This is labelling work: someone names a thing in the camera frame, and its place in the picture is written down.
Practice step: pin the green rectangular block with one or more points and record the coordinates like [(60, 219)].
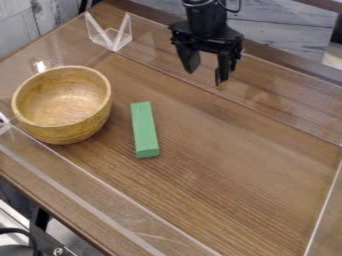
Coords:
[(144, 130)]

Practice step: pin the clear acrylic barrier wall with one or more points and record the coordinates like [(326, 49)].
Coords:
[(246, 182)]

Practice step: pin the clear acrylic corner bracket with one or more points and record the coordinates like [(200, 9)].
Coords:
[(110, 38)]

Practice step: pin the black table leg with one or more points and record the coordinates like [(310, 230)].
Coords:
[(41, 218)]

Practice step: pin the black table clamp mount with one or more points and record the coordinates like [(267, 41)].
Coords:
[(45, 245)]

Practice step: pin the brown wooden bowl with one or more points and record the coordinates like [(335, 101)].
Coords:
[(63, 104)]

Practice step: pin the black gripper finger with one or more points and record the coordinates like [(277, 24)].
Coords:
[(227, 59), (188, 55)]

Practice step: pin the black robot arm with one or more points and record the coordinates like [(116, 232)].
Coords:
[(204, 33)]

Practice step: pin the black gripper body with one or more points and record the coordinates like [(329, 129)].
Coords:
[(187, 41)]

